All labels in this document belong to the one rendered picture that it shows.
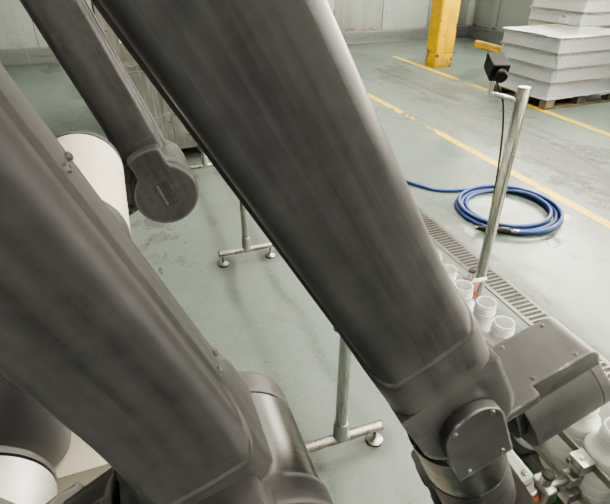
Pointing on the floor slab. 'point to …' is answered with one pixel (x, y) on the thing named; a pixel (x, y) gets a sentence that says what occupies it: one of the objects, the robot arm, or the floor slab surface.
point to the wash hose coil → (504, 223)
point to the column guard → (442, 33)
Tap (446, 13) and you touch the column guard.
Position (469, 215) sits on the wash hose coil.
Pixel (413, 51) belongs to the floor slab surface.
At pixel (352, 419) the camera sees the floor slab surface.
